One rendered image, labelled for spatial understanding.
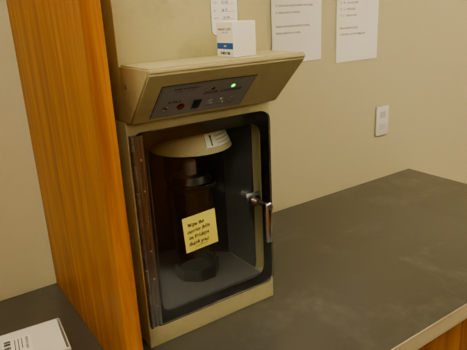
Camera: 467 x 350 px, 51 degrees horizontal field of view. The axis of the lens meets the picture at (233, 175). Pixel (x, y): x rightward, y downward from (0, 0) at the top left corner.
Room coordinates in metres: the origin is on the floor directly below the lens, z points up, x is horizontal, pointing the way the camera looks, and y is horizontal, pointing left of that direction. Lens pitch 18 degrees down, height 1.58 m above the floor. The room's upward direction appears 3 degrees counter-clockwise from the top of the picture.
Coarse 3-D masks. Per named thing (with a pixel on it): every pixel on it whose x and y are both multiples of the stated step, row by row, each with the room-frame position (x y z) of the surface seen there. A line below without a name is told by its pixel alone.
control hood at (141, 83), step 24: (120, 72) 0.85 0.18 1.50; (144, 72) 0.77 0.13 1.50; (168, 72) 0.78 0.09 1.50; (192, 72) 0.80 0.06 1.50; (216, 72) 0.83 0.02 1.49; (240, 72) 0.87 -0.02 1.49; (264, 72) 0.90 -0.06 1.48; (288, 72) 0.95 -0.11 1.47; (144, 96) 0.79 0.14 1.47; (264, 96) 0.97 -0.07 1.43; (144, 120) 0.84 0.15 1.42
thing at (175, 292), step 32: (160, 128) 0.88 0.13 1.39; (192, 128) 0.91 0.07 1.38; (224, 128) 0.95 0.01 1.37; (256, 128) 0.99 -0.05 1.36; (160, 160) 0.87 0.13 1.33; (192, 160) 0.91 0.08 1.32; (224, 160) 0.95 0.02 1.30; (256, 160) 0.99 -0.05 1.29; (160, 192) 0.87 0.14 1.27; (192, 192) 0.91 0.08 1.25; (224, 192) 0.95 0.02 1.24; (256, 192) 0.99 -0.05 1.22; (160, 224) 0.87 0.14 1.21; (224, 224) 0.94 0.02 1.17; (256, 224) 0.99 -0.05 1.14; (160, 256) 0.86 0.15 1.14; (192, 256) 0.90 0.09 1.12; (224, 256) 0.94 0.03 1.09; (256, 256) 0.99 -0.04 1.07; (160, 288) 0.86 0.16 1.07; (192, 288) 0.90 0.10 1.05; (224, 288) 0.94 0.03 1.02
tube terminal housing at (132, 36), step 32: (128, 0) 0.87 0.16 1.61; (160, 0) 0.90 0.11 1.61; (192, 0) 0.94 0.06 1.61; (256, 0) 1.02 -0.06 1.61; (128, 32) 0.87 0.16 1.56; (160, 32) 0.90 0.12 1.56; (192, 32) 0.93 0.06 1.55; (256, 32) 1.01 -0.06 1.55; (128, 128) 0.85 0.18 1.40; (128, 160) 0.86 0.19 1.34; (128, 192) 0.87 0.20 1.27; (128, 224) 0.89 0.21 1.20; (256, 288) 1.00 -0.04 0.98; (192, 320) 0.91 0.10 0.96
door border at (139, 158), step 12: (132, 156) 0.84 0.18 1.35; (144, 156) 0.85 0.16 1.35; (144, 168) 0.85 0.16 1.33; (144, 180) 0.85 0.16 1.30; (144, 192) 0.85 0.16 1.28; (144, 204) 0.85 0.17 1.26; (144, 216) 0.85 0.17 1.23; (144, 228) 0.85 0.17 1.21; (144, 240) 0.84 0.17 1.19; (144, 264) 0.84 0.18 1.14; (156, 276) 0.85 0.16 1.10; (156, 288) 0.85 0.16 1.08; (156, 300) 0.85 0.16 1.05; (156, 312) 0.85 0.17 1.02; (156, 324) 0.85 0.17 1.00
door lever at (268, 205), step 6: (252, 198) 0.98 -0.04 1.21; (258, 198) 0.99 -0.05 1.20; (252, 204) 0.98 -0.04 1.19; (258, 204) 0.97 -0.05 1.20; (264, 204) 0.95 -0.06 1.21; (270, 204) 0.94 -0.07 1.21; (264, 210) 0.95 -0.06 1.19; (270, 210) 0.95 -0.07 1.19; (264, 216) 0.95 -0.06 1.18; (270, 216) 0.95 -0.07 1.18; (264, 222) 0.95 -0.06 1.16; (270, 222) 0.95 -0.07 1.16; (264, 228) 0.95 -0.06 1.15; (270, 228) 0.95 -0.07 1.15; (264, 234) 0.95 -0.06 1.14; (270, 234) 0.95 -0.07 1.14; (264, 240) 0.95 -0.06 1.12; (270, 240) 0.95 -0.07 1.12
